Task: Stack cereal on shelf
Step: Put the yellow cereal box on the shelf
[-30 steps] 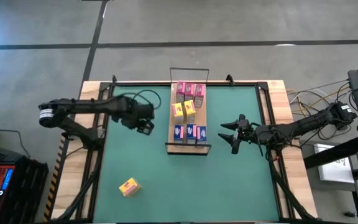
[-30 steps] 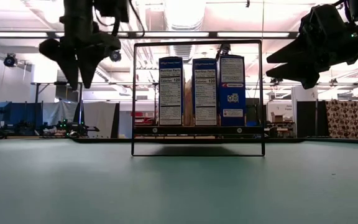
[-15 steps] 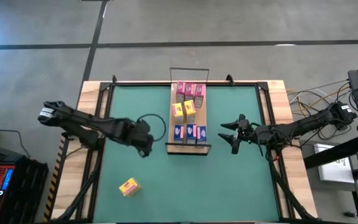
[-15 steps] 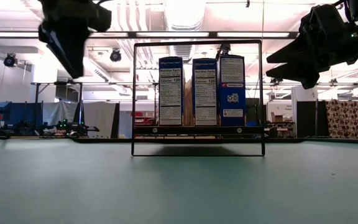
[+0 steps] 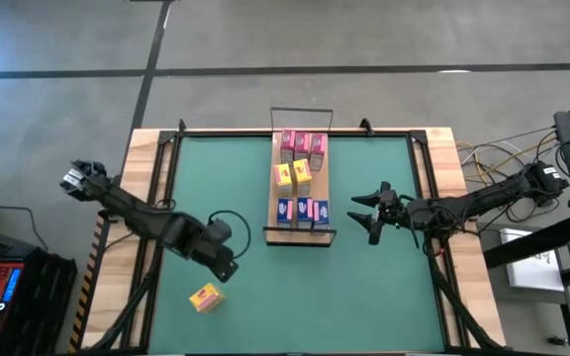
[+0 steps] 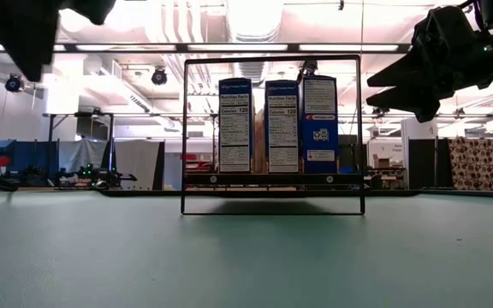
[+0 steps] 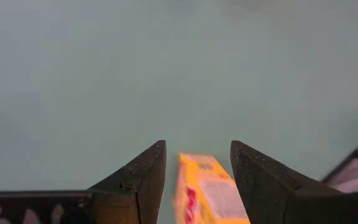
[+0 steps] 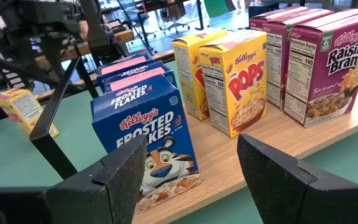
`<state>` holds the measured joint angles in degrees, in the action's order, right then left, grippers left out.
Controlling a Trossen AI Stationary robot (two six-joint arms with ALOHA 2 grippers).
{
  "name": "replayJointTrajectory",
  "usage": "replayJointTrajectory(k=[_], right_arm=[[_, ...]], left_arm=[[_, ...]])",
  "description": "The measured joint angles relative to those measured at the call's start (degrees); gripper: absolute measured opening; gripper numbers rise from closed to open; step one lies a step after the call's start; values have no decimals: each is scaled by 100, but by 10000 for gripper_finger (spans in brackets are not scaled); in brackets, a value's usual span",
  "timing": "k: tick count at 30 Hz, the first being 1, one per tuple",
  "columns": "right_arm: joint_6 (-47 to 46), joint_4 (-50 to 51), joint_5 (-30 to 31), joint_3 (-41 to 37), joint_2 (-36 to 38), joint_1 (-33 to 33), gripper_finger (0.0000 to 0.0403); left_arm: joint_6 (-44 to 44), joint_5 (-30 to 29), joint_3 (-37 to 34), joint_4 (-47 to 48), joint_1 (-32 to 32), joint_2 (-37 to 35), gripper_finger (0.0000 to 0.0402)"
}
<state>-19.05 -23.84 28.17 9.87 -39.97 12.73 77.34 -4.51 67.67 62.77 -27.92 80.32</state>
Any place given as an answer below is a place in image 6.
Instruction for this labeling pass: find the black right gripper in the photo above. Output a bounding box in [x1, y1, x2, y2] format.
[365, 4, 493, 124]

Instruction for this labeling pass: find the Frosted Flakes cereal box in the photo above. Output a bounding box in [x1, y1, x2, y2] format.
[264, 80, 301, 175]
[218, 77, 254, 175]
[300, 74, 340, 175]

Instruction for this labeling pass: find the yellow Corn Pops box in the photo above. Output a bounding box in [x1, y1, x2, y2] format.
[252, 109, 266, 175]

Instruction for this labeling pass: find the wooden shelf board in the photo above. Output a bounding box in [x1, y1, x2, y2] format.
[185, 184, 362, 193]

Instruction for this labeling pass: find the black upright panel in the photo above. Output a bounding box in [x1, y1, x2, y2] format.
[407, 139, 438, 189]

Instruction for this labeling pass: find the cardboard box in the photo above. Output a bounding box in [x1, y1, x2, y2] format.
[372, 153, 395, 169]

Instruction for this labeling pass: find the overhead rig light bar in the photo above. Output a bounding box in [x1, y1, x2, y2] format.
[0, 41, 413, 55]

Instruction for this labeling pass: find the brown patterned panel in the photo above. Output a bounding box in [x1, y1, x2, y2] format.
[448, 136, 493, 192]

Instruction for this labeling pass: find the blue cabinet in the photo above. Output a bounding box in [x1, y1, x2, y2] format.
[0, 139, 59, 175]

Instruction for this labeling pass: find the grey tarp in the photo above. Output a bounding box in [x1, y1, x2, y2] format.
[57, 139, 110, 172]

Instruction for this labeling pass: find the white sheet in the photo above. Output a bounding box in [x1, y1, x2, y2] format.
[113, 139, 162, 192]

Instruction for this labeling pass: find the background robot equipment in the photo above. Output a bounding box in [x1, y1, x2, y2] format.
[56, 164, 139, 191]

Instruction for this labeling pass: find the green table mat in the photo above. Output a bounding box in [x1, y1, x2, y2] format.
[0, 190, 493, 308]

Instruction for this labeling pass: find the black hanging camera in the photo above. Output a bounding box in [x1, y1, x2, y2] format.
[5, 74, 24, 93]
[151, 66, 169, 86]

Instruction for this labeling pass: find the black aluminium table frame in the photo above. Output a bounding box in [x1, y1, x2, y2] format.
[96, 188, 493, 198]

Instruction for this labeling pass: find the black metal shelf frame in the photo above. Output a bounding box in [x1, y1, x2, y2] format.
[181, 54, 366, 216]

